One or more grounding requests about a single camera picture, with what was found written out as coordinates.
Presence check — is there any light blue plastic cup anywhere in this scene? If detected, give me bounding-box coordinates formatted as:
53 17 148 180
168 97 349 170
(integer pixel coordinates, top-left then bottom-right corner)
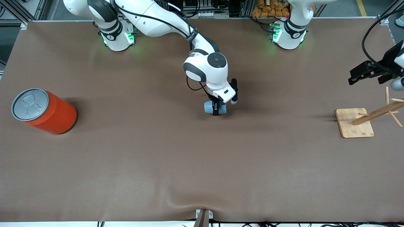
204 100 227 115

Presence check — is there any white power strip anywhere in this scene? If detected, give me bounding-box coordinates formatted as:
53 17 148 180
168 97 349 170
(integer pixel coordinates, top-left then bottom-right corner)
189 10 228 19

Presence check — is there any brown table cover mat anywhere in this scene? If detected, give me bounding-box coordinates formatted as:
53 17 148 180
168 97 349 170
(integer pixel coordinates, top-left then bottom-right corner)
0 17 404 223

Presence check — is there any metal table edge bracket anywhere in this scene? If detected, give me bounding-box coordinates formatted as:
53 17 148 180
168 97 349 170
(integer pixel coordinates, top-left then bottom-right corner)
193 209 214 227

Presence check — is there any wooden mug tree stand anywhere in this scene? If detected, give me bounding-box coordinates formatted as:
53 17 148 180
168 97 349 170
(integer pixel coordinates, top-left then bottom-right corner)
335 86 404 138

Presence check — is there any orange snack bags pile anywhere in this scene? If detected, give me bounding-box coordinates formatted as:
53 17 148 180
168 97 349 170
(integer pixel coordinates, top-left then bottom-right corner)
252 0 291 18

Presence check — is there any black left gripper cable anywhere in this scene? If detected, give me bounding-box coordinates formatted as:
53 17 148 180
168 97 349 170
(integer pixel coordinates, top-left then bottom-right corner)
362 14 404 73

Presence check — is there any aluminium frame strut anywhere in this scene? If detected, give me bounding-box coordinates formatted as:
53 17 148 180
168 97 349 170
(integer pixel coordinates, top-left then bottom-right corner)
0 0 48 26
377 0 404 26

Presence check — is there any orange can-shaped container grey lid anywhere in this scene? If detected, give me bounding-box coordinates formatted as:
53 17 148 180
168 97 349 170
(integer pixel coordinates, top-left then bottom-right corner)
11 88 78 135

